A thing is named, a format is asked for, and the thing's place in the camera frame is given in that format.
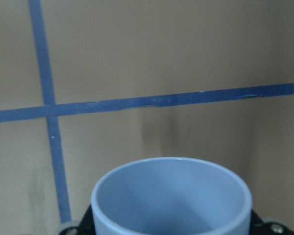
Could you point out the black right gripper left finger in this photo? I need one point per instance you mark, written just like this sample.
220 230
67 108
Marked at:
86 226

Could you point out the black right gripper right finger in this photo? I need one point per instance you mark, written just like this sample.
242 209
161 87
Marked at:
256 224

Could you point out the light blue plastic cup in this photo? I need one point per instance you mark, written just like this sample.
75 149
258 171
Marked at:
171 196

